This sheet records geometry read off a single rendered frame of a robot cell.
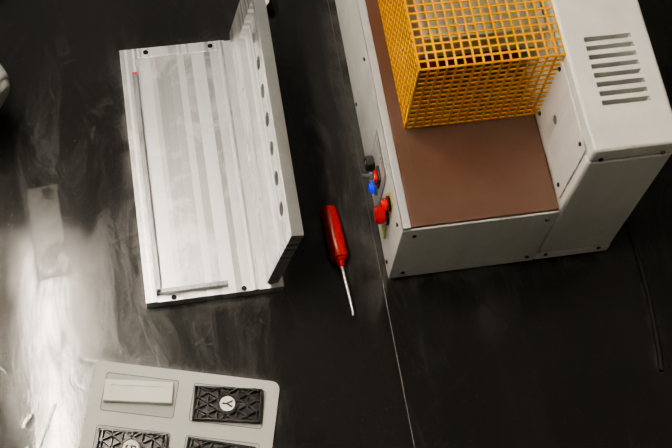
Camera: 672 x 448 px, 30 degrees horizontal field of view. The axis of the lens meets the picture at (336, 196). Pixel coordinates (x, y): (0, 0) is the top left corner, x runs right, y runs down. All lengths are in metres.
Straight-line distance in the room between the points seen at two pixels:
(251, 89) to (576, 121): 0.54
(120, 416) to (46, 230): 0.32
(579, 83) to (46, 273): 0.84
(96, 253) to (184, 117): 0.26
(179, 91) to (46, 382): 0.51
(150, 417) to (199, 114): 0.49
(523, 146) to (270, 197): 0.38
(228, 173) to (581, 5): 0.61
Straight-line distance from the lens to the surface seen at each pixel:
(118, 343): 1.89
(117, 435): 1.84
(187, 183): 1.96
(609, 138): 1.66
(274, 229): 1.85
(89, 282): 1.93
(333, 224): 1.93
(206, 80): 2.05
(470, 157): 1.81
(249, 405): 1.84
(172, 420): 1.84
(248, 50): 1.98
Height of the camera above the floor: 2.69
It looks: 65 degrees down
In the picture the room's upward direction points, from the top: 9 degrees clockwise
